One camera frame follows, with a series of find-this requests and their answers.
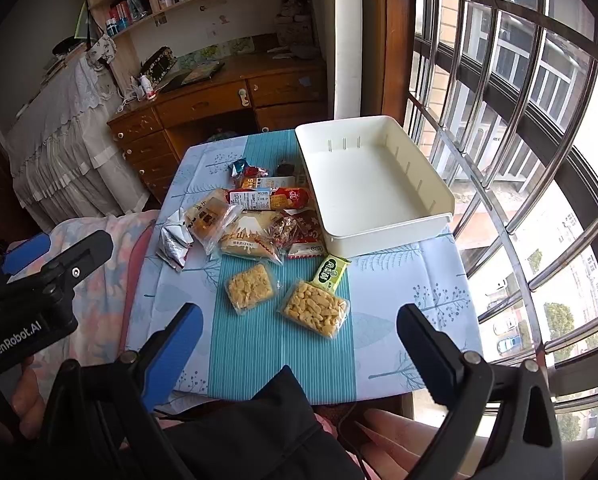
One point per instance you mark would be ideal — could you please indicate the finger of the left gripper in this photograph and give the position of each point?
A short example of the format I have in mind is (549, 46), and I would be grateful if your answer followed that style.
(81, 254)
(25, 253)

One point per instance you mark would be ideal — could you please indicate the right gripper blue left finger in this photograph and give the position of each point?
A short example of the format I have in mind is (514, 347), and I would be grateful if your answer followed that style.
(157, 366)

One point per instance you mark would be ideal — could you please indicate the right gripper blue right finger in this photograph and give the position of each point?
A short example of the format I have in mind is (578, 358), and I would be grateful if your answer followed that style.
(447, 372)

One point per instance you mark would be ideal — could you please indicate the silver foil snack bag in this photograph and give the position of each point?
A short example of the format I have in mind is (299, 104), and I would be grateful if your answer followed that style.
(174, 241)

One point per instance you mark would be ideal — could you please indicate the square rice cracker pack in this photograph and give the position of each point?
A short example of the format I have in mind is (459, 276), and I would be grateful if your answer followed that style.
(251, 287)

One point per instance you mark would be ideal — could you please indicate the mountain print bread bag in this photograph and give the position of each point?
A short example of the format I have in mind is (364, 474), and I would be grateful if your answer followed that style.
(248, 237)

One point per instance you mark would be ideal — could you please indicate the peanut cracker clear pack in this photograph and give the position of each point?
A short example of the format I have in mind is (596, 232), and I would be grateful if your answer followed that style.
(314, 309)

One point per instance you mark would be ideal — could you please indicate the green pineapple cake pack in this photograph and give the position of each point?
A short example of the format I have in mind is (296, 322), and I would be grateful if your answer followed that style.
(330, 273)

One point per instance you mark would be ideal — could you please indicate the walnut snack clear pack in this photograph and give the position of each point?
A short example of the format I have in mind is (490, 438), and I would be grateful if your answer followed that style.
(286, 230)

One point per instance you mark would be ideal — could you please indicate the red blue cookie roll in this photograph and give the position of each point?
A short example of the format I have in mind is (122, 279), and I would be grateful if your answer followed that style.
(269, 198)

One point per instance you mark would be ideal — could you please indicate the red Lipo biscuit bag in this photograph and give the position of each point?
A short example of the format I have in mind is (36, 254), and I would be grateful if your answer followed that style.
(308, 240)

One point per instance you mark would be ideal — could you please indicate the blue foil candy pack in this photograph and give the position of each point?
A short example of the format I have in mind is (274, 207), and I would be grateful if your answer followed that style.
(238, 170)

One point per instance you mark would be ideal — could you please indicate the red candy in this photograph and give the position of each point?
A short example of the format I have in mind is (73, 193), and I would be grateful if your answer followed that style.
(253, 172)

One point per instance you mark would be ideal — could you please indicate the orange oats bar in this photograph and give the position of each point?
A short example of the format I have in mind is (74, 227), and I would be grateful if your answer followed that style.
(252, 183)

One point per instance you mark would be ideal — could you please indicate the dark brownie pack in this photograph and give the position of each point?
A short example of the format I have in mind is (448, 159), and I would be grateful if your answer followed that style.
(286, 169)

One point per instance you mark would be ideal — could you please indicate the brown soda cracker pack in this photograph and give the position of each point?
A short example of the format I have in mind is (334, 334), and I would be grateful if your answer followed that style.
(208, 220)

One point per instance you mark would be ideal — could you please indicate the person's right hand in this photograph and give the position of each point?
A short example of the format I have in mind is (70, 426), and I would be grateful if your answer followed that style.
(386, 445)

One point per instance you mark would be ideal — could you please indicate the person's left hand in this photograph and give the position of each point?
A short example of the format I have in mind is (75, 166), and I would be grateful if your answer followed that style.
(28, 403)

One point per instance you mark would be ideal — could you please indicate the pastel floral blanket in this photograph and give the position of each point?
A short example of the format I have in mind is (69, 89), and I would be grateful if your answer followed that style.
(102, 303)

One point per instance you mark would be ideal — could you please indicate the white red small bottle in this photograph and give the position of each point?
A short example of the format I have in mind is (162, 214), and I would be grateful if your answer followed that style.
(147, 87)

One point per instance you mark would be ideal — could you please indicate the white plastic storage bin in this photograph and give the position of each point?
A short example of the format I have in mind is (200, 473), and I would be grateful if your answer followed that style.
(373, 188)

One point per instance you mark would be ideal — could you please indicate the black gold ornate box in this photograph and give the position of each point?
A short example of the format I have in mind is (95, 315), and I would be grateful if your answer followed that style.
(158, 65)

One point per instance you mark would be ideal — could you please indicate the wooden desk with drawers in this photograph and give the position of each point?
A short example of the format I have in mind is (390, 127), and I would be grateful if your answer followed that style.
(249, 94)

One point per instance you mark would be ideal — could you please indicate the metal window bars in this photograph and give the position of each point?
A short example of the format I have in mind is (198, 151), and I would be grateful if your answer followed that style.
(503, 101)

